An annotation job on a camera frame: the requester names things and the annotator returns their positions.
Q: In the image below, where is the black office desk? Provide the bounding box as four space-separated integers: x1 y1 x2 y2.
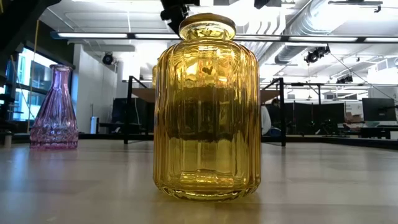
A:
337 123 398 140

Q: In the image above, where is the black office partition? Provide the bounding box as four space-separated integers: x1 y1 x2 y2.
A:
281 102 346 135

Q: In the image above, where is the person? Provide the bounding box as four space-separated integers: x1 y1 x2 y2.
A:
260 97 281 137

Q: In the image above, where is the black spotlight cluster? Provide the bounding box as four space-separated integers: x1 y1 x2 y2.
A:
303 45 331 65

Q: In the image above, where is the large window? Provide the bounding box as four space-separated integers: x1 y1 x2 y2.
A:
0 46 60 122

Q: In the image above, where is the black computer monitor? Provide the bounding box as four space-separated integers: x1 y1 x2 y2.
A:
362 98 397 122

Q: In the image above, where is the black ceiling rail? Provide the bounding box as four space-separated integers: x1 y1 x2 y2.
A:
328 0 383 13

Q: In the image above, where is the large yellow ribbed glass vase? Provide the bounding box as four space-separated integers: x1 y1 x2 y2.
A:
152 12 262 203

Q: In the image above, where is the white cylinder container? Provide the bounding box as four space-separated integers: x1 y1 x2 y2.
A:
90 116 100 134

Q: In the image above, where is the cardboard box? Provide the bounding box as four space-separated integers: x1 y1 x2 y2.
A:
346 111 363 124

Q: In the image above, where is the small grey cylinder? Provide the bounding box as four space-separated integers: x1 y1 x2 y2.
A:
2 132 13 149

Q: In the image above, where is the wooden shelf with black legs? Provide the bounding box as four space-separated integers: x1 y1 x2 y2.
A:
123 75 287 147

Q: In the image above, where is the silver ventilation duct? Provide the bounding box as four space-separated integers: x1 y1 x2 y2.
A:
274 0 358 65

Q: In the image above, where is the long ceiling light bar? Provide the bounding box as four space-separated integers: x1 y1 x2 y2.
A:
50 30 398 44

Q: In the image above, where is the purple conical glass vase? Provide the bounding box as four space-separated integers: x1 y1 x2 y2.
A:
29 64 80 151

